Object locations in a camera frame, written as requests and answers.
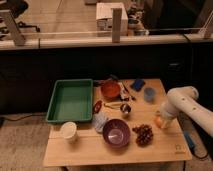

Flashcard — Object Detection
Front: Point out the purple bowl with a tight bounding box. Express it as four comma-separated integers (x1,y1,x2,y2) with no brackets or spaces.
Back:
103,119,130,148

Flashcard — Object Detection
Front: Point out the crumpled clear plastic cup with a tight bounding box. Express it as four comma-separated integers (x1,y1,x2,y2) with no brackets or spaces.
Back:
92,112,108,133

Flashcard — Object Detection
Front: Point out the bunch of red grapes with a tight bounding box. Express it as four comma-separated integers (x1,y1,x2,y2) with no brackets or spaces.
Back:
132,124,153,146

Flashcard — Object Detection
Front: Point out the blue plastic cup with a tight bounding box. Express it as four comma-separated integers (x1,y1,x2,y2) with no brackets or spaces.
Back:
144,87,156,102

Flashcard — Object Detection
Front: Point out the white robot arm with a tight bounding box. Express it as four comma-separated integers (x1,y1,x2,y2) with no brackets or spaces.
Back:
160,86,213,137

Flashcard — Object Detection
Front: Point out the white paper cup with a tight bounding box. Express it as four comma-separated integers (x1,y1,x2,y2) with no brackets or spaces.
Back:
60,122,77,143

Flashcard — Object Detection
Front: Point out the white cardboard box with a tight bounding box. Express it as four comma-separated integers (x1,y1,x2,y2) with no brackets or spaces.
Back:
96,2,128,34

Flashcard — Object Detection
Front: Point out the orange bowl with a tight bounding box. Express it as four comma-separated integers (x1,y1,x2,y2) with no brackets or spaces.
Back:
101,81,120,100

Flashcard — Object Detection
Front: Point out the small metal measuring cup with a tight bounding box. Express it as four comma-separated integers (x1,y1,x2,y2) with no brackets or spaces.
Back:
104,102,131,115

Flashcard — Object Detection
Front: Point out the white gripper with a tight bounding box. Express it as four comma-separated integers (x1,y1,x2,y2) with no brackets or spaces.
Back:
160,102,177,129

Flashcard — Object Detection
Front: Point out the blue device on floor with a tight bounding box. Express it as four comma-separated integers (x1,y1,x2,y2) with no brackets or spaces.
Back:
184,132,195,149

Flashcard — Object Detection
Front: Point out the black office chair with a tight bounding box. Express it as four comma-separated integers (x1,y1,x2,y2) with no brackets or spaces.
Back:
0,0,40,33

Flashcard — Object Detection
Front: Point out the orange yellow apple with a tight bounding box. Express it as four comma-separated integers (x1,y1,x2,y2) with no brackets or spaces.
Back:
154,116,163,128

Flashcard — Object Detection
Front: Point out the blue sponge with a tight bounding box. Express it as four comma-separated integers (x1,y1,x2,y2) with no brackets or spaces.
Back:
130,79,145,91

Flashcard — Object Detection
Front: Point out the green plastic tray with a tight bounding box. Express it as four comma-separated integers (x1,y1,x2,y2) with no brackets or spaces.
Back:
46,79,93,124

